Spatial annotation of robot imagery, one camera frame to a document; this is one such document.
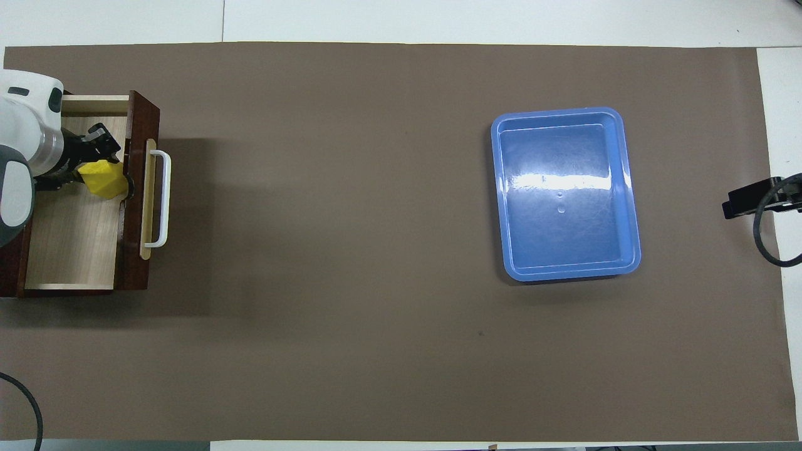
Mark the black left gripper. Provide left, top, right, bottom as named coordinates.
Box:
left=34, top=123, right=136, bottom=201

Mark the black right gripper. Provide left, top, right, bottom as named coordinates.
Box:
left=722, top=177, right=802, bottom=220

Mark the yellow cube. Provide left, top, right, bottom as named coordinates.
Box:
left=77, top=160, right=129, bottom=201

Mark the dark drawer with white handle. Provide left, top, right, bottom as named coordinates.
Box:
left=16, top=91, right=171, bottom=298

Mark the dark wooden drawer cabinet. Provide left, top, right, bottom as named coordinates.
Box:
left=0, top=216, right=32, bottom=298

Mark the blue plastic tray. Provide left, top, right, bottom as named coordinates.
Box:
left=490, top=106, right=642, bottom=283

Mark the brown paper table mat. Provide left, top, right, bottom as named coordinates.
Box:
left=0, top=41, right=799, bottom=442

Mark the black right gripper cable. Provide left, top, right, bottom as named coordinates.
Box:
left=753, top=174, right=802, bottom=269

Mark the thick black loose cable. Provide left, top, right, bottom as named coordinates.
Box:
left=0, top=371, right=43, bottom=451

